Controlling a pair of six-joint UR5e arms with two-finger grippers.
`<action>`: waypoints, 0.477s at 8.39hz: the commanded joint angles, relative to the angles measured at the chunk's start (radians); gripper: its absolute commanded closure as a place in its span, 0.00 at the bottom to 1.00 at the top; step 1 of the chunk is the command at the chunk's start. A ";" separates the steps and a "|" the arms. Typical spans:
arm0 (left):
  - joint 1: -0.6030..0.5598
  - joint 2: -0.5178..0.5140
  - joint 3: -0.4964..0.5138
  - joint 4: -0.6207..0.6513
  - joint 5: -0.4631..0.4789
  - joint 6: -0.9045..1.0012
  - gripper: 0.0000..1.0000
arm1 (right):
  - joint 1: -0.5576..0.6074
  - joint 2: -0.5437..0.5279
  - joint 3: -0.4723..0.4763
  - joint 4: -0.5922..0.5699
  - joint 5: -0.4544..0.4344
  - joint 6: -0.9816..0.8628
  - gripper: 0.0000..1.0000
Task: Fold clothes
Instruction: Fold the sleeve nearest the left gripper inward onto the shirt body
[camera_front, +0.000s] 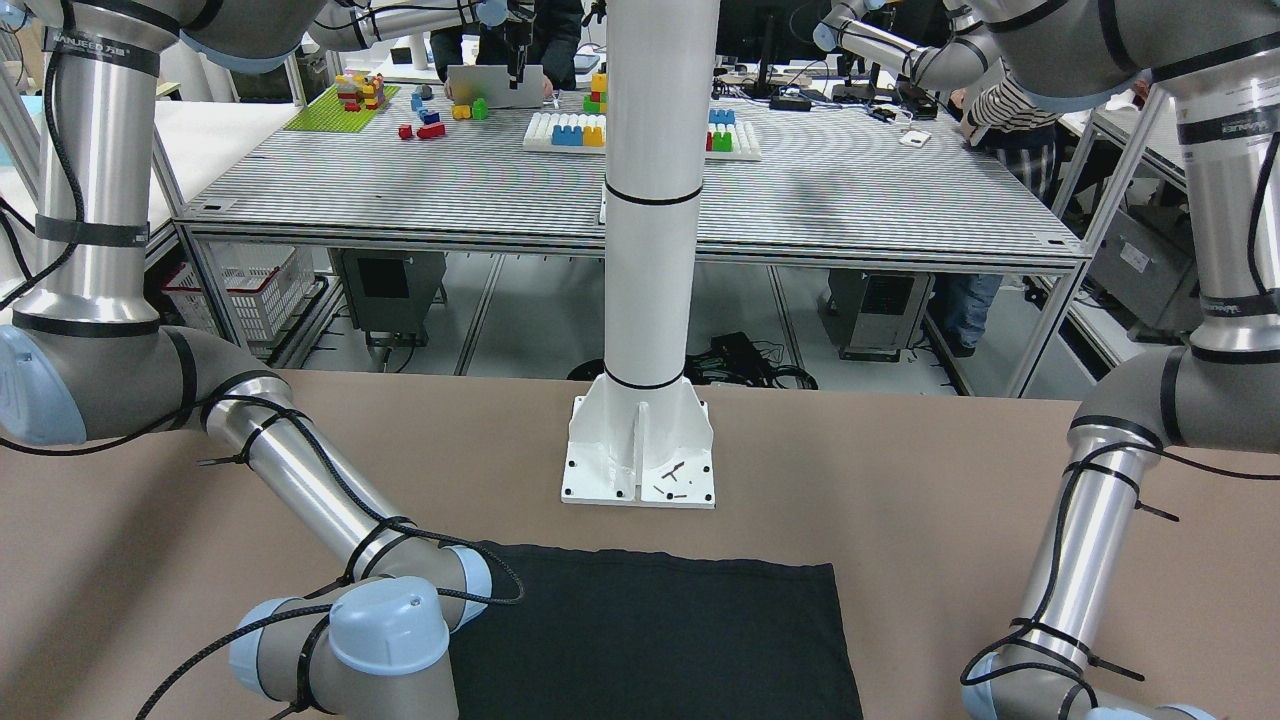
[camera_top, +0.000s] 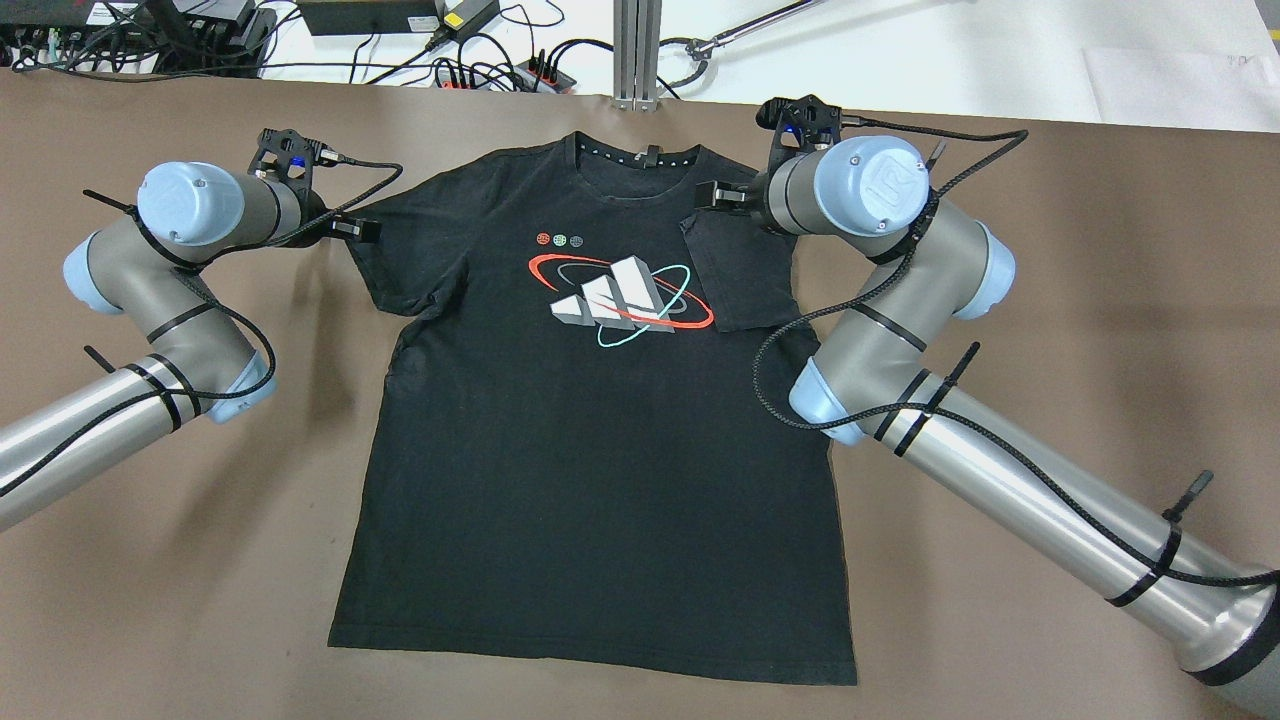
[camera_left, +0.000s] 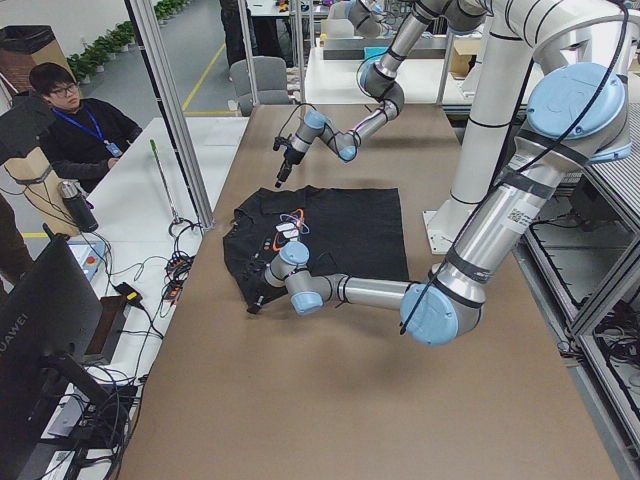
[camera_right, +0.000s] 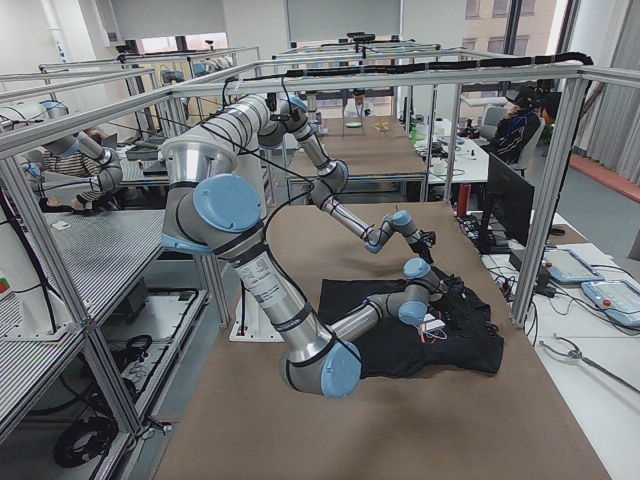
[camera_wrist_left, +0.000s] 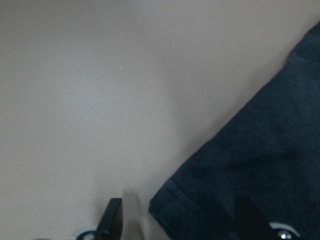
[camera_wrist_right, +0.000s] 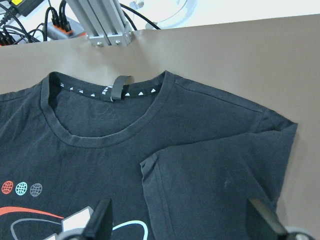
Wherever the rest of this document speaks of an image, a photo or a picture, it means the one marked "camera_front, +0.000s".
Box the silver laptop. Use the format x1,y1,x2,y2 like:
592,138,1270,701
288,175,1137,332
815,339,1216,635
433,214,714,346
447,65,547,109

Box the green lego baseplate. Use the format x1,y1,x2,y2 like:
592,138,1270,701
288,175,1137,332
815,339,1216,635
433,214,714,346
282,85,401,133

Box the white plastic basket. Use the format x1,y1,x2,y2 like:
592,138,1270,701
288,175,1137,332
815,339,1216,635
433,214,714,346
163,243,314,343

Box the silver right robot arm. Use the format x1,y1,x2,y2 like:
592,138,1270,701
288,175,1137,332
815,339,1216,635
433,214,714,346
3,1,499,719

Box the white block tray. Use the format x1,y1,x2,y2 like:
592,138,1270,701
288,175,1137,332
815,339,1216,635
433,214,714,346
522,108,763,161

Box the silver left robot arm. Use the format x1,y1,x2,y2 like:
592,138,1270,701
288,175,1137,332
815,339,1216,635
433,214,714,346
961,1,1279,719

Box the black t-shirt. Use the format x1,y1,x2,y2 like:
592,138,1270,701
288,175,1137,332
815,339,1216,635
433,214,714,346
451,544,863,719

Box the striped work table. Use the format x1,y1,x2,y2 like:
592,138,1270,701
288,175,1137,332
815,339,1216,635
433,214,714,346
180,97,1091,283

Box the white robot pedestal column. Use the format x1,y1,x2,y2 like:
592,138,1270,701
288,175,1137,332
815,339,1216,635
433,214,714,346
559,1,719,509

